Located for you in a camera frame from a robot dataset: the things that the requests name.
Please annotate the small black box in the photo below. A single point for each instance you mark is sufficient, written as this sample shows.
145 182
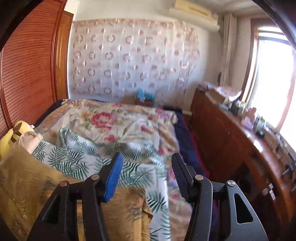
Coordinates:
260 133

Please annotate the gold patterned shirt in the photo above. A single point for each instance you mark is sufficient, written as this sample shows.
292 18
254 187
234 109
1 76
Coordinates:
25 185

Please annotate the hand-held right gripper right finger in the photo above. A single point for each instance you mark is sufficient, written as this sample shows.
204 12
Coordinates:
182 178

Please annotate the wall air conditioner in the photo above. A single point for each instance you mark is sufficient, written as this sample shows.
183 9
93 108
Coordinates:
196 11

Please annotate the cream pink cloth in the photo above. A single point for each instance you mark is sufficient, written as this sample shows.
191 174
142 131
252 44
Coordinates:
29 141

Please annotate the white bottle with green cap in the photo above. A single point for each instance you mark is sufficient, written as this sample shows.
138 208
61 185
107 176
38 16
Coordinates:
260 124

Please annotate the pink dotted cloth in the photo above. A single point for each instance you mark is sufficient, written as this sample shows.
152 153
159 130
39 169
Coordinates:
227 91

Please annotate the floral blanket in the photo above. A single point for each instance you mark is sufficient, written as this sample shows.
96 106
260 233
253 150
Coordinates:
106 120

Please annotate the cardboard box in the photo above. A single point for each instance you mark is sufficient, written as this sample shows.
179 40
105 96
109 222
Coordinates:
216 97

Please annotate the wooden side cabinet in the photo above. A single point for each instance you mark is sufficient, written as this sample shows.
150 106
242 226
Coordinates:
226 143

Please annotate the blue toy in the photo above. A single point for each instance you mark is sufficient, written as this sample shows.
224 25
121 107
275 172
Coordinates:
141 95

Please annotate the yellow plush toy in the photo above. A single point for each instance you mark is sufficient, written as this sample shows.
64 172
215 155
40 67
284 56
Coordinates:
7 143

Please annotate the circle patterned sheer curtain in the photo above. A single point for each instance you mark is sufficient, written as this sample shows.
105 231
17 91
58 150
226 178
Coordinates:
129 58

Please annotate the white window curtain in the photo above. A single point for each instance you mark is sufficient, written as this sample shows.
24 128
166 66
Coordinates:
229 46

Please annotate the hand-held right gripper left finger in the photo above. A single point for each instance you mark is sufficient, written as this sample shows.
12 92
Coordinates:
113 178

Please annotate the dark blue bedding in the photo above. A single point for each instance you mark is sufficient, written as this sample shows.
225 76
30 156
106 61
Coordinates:
187 139

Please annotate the wooden framed window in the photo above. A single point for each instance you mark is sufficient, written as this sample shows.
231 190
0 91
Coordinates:
272 81

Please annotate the wooden slatted wardrobe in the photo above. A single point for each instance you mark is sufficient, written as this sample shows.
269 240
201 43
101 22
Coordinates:
30 69

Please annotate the pink container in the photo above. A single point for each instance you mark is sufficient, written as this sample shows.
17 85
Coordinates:
249 117

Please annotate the leaf print bed sheet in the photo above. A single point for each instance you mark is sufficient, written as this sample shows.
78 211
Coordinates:
76 150

